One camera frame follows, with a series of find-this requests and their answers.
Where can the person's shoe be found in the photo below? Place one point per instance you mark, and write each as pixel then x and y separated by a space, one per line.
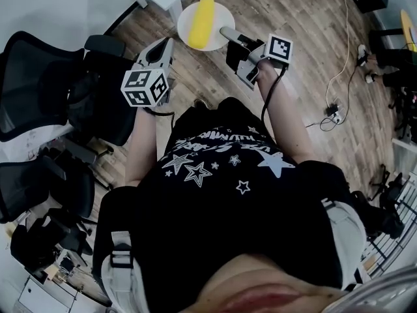
pixel 202 103

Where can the yellow corn cob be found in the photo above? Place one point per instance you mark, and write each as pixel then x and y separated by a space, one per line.
pixel 201 21

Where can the white drawer cabinet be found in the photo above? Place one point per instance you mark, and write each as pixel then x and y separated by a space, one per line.
pixel 45 293

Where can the white power strip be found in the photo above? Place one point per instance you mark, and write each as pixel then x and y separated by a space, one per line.
pixel 334 111

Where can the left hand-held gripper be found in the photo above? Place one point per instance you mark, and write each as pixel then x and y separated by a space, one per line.
pixel 145 85

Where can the large black mesh office chair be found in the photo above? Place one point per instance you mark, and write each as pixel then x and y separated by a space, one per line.
pixel 39 77

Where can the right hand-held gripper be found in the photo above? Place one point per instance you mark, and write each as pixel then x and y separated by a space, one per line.
pixel 277 49

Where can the person's left forearm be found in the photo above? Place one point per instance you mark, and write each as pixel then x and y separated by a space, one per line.
pixel 143 142

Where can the black star print t-shirt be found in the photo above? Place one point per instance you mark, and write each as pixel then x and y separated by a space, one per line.
pixel 228 214

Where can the person's right forearm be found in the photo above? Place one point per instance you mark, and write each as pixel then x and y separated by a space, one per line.
pixel 286 119

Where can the white round plate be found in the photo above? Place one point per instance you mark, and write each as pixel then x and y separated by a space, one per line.
pixel 221 18

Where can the yellow round table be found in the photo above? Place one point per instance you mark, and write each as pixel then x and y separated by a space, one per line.
pixel 408 28

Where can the person's chin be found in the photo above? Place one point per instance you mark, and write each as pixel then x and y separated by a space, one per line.
pixel 267 285

